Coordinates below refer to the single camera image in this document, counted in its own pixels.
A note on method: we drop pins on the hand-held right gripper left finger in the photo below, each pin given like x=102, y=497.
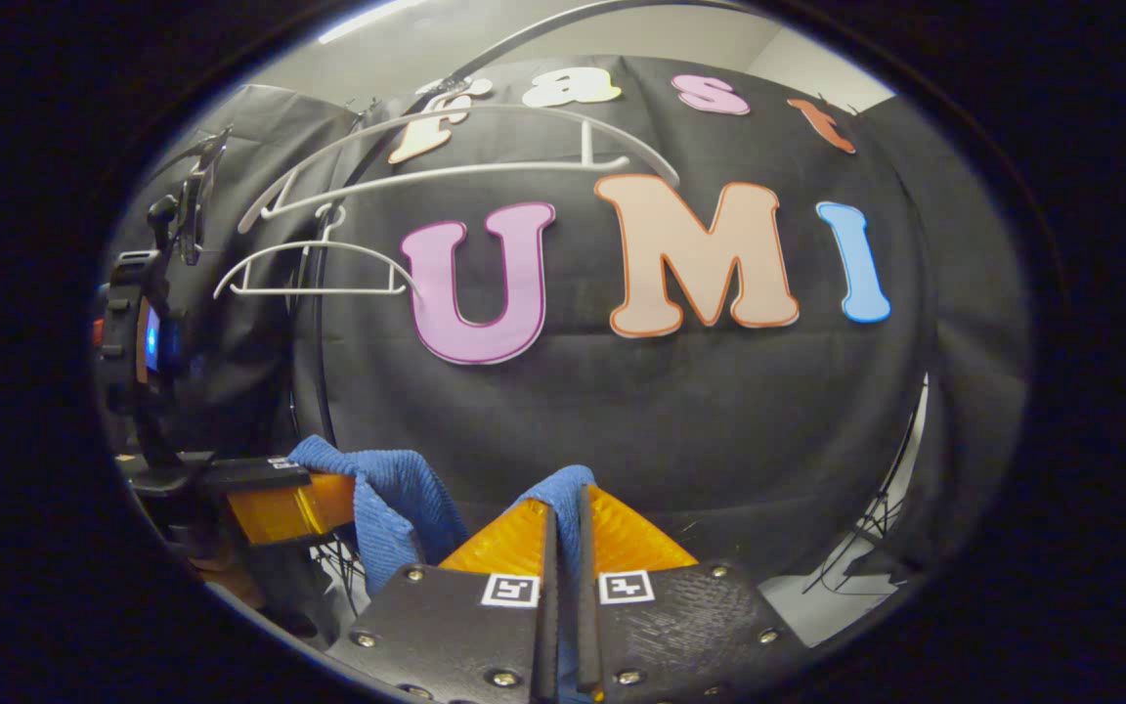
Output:
x=547, y=636

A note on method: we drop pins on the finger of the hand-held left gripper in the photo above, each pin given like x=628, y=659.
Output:
x=280, y=508

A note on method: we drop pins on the black clothes rack rail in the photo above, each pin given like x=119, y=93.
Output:
x=495, y=53

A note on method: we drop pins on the white plastic clothes hanger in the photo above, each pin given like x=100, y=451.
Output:
x=328, y=290

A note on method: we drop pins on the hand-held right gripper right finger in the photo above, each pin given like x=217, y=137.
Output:
x=586, y=636

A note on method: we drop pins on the white hanger with flat bar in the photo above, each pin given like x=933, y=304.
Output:
x=587, y=142

